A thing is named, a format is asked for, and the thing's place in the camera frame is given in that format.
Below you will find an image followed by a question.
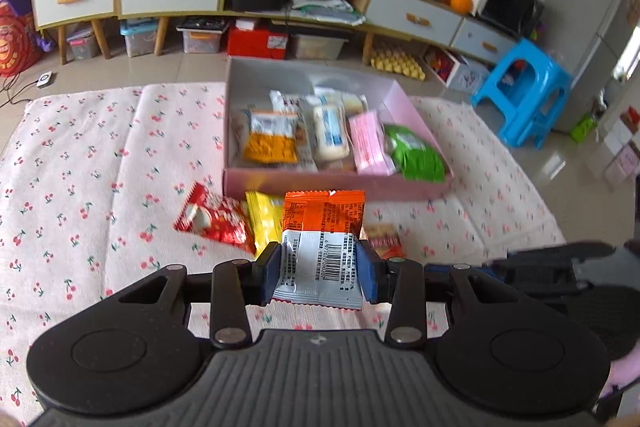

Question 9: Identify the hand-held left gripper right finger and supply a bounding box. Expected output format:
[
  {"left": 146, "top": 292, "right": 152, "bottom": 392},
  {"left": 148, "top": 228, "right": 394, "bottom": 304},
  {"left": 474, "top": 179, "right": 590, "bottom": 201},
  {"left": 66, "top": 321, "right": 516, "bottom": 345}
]
[{"left": 356, "top": 239, "right": 531, "bottom": 349}]

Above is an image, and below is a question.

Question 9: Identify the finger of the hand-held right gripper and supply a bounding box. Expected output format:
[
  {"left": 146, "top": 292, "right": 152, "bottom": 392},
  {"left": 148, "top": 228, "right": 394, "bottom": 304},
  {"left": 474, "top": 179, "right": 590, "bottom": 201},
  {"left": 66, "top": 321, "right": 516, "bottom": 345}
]
[
  {"left": 484, "top": 243, "right": 617, "bottom": 272},
  {"left": 502, "top": 268, "right": 583, "bottom": 303}
]

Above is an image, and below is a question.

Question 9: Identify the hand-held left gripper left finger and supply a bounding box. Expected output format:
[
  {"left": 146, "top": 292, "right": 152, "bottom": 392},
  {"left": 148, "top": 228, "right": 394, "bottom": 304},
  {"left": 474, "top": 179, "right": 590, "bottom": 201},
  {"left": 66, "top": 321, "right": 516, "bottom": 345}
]
[{"left": 117, "top": 242, "right": 281, "bottom": 350}]

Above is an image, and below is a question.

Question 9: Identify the orange and white snack packet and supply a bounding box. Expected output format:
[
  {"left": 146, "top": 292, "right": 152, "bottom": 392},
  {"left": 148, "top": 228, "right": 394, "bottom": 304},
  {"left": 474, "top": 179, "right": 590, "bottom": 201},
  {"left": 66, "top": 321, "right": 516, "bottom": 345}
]
[{"left": 272, "top": 189, "right": 367, "bottom": 310}]

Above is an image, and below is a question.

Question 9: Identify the pink cardboard box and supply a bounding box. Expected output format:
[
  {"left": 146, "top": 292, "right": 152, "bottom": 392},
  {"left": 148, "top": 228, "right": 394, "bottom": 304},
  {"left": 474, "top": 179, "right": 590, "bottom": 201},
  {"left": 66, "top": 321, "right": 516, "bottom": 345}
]
[{"left": 222, "top": 57, "right": 456, "bottom": 202}]

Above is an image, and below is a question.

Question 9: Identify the pale yellow snack packet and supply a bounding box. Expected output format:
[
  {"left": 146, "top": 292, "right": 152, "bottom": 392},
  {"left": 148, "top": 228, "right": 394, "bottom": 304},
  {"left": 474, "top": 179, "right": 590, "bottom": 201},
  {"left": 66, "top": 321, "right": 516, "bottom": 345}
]
[{"left": 314, "top": 88, "right": 369, "bottom": 115}]

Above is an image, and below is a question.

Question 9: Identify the person's right forearm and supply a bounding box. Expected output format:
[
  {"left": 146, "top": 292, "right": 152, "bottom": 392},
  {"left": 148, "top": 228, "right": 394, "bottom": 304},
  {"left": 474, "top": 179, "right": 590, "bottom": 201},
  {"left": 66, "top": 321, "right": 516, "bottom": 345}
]
[{"left": 597, "top": 344, "right": 640, "bottom": 423}]

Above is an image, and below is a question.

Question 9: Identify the small red brown snack packet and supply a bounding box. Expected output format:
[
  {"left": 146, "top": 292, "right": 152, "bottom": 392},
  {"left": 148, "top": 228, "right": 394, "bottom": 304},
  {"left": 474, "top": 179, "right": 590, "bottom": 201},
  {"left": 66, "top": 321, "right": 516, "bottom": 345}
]
[{"left": 367, "top": 223, "right": 405, "bottom": 260}]

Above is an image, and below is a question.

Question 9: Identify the green snack packet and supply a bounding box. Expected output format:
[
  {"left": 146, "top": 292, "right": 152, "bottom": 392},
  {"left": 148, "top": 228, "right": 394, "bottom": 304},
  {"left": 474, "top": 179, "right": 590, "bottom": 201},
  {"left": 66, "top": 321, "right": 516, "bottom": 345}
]
[{"left": 382, "top": 123, "right": 447, "bottom": 182}]

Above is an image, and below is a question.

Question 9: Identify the small green item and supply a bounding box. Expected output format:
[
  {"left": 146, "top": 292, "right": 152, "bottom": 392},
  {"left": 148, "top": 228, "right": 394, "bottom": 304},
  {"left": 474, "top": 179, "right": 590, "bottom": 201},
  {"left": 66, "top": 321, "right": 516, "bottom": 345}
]
[{"left": 570, "top": 114, "right": 598, "bottom": 142}]

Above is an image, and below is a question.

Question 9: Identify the pink snack packet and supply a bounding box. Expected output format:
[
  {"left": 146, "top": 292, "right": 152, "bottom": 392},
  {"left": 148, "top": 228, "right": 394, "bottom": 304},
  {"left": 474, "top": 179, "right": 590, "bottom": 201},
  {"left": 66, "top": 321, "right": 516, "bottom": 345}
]
[{"left": 348, "top": 110, "right": 396, "bottom": 175}]

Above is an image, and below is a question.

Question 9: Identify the clear packet of orange crackers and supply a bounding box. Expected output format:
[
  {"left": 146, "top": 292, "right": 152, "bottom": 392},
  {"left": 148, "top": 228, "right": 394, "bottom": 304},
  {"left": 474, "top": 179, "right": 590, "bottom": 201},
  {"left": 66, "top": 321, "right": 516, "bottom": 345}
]
[{"left": 243, "top": 109, "right": 301, "bottom": 165}]

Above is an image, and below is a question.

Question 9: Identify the white and blue snack packet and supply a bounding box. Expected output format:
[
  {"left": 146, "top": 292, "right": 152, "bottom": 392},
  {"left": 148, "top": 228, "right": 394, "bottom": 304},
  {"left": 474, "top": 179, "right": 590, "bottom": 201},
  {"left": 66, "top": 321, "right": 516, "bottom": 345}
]
[{"left": 312, "top": 103, "right": 352, "bottom": 160}]

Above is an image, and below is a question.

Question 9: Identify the white and red snack packet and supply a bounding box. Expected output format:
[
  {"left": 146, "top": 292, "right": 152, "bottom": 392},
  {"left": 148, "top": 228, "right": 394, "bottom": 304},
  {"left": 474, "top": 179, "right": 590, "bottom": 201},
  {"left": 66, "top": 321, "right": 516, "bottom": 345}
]
[{"left": 270, "top": 90, "right": 308, "bottom": 115}]

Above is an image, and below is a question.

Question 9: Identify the blue plastic stool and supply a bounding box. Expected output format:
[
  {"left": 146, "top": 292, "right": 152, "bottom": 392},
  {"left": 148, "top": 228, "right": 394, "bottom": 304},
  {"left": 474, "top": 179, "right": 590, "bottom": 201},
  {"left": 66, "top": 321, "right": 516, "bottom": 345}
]
[{"left": 471, "top": 39, "right": 573, "bottom": 150}]

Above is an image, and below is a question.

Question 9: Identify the white patterned box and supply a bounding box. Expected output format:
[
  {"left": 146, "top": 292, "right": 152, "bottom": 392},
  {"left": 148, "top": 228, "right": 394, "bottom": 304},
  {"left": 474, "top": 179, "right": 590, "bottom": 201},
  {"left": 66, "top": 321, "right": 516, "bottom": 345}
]
[{"left": 425, "top": 47, "right": 491, "bottom": 90}]

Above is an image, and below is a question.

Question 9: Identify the yellow egg tray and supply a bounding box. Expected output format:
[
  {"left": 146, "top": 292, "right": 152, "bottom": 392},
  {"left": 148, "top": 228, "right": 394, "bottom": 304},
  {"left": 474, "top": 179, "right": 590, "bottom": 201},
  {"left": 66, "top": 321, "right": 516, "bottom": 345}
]
[{"left": 370, "top": 48, "right": 426, "bottom": 81}]

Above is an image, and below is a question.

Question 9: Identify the grey refrigerator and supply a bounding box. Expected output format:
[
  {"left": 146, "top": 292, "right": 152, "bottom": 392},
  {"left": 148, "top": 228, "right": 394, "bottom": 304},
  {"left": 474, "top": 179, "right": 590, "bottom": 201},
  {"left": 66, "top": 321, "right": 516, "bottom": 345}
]
[{"left": 545, "top": 0, "right": 640, "bottom": 132}]

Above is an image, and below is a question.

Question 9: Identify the clear storage bin dark lid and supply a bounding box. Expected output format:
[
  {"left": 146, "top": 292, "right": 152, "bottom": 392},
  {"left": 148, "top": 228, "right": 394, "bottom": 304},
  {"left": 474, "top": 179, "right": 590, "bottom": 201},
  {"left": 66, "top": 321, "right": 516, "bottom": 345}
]
[{"left": 290, "top": 32, "right": 351, "bottom": 60}]

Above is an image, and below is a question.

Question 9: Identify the red cardboard box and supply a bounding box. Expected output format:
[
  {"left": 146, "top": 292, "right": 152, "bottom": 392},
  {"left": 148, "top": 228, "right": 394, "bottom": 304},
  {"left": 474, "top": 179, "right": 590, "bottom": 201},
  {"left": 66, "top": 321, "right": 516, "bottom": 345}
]
[{"left": 227, "top": 19, "right": 290, "bottom": 60}]

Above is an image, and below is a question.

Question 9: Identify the microwave oven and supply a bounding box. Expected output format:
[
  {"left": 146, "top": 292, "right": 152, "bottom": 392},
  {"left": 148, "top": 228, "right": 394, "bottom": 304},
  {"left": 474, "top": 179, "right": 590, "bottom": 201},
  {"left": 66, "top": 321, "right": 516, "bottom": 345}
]
[{"left": 477, "top": 0, "right": 546, "bottom": 40}]

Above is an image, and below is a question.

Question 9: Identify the clear storage bin blue lid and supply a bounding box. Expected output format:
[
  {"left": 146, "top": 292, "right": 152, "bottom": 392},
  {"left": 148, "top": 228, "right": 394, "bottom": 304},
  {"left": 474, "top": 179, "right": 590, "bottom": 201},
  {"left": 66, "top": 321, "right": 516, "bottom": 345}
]
[{"left": 120, "top": 19, "right": 161, "bottom": 58}]

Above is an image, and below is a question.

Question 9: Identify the pile of papers and bags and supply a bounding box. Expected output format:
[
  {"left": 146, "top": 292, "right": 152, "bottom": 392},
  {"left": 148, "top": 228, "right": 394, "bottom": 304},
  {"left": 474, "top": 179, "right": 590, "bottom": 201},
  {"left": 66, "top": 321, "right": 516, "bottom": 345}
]
[{"left": 290, "top": 0, "right": 366, "bottom": 25}]

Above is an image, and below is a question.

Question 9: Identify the small clear storage bin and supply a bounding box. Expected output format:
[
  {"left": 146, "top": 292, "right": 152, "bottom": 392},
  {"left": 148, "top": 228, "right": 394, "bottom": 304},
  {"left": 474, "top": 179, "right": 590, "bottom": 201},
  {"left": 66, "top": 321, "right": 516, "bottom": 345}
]
[{"left": 67, "top": 24, "right": 101, "bottom": 60}]

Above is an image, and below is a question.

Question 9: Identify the red round lantern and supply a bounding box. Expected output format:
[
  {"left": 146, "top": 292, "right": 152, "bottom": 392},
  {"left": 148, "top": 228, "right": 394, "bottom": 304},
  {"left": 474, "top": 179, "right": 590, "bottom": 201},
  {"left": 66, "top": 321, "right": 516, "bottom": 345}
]
[{"left": 0, "top": 2, "right": 40, "bottom": 78}]

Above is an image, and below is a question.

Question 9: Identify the white charger with cable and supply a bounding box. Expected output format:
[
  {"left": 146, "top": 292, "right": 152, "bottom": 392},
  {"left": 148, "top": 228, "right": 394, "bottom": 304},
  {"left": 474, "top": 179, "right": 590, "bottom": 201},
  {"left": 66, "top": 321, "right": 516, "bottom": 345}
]
[{"left": 0, "top": 71, "right": 57, "bottom": 108}]

